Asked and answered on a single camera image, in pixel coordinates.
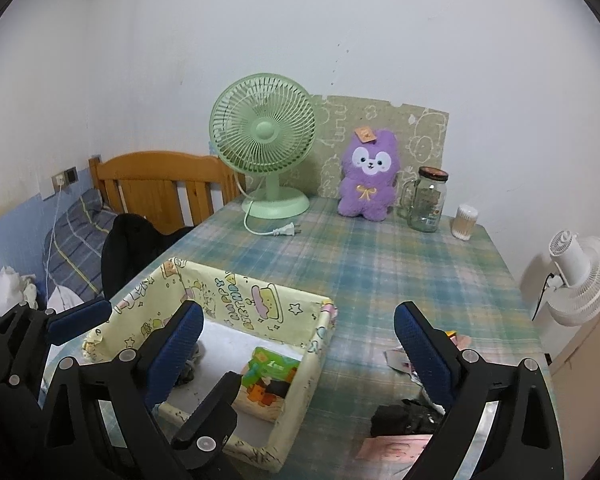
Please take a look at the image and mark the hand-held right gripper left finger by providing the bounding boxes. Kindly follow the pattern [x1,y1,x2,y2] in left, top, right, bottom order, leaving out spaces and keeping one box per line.
[42,301,204,480]

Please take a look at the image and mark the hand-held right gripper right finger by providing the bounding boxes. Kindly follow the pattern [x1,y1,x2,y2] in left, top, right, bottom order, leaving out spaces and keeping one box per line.
[394,301,565,480]

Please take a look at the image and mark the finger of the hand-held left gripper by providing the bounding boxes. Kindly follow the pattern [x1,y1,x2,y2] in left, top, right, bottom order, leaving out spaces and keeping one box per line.
[171,371,244,457]
[0,299,113,386]

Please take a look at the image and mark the yellow cartoon printed box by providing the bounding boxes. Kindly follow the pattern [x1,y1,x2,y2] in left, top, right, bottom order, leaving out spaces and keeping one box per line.
[82,257,338,473]

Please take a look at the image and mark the grey cloth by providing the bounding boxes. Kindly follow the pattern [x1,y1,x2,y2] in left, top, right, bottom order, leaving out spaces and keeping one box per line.
[180,342,201,386]

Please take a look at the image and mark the small pink white packet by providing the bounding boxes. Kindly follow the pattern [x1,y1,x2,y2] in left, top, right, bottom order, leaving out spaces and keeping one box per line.
[385,347,416,376]

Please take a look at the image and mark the crumpled clear plastic wrapper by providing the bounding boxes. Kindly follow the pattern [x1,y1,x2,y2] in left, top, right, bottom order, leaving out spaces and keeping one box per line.
[412,370,446,411]

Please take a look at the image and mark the green snack packet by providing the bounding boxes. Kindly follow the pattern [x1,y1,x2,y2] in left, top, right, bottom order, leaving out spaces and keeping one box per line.
[232,347,301,418]

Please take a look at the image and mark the small black cloth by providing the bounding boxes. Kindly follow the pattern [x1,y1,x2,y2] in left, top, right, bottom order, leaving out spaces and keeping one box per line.
[370,400,446,438]

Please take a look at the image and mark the blue plaid pillow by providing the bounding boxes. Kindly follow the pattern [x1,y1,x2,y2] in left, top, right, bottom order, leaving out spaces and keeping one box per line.
[42,190,118,306]

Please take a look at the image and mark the white crumpled tissue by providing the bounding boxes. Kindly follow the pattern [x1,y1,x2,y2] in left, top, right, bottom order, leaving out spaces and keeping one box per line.
[0,265,38,316]

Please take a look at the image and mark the pink flat packet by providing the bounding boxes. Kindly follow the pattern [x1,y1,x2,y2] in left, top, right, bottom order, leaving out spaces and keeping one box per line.
[355,435,436,463]

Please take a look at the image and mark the cotton swab container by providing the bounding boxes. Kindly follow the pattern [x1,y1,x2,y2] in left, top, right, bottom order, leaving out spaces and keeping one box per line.
[451,204,479,241]

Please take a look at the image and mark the glass jar mug with lid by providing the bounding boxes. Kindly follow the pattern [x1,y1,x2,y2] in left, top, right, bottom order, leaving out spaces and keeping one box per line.
[397,166,449,233]

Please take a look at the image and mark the beige cabinet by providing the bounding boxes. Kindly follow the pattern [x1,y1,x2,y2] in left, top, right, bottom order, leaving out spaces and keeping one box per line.
[550,310,600,461]

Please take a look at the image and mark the white standing fan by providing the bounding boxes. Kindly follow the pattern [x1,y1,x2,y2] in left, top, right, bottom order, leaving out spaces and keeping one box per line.
[532,230,600,328]

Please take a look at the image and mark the purple plush toy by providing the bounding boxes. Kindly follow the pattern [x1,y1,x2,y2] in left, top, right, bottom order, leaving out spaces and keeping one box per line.
[337,127,402,222]

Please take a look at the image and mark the green desk fan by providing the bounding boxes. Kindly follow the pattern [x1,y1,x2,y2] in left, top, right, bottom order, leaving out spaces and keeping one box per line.
[209,73,317,220]

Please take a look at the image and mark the white charger cable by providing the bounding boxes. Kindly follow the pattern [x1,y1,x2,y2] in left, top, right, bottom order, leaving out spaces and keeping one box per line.
[44,180,67,301]

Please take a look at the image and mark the black fan cable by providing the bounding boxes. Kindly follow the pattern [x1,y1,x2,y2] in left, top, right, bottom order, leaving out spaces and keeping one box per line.
[531,272,556,321]

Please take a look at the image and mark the wall socket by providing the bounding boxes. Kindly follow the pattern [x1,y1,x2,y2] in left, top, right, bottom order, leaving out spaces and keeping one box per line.
[52,166,77,191]

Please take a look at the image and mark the pale green fan power cord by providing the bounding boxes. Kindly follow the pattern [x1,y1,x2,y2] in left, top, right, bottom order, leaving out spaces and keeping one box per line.
[242,175,301,238]

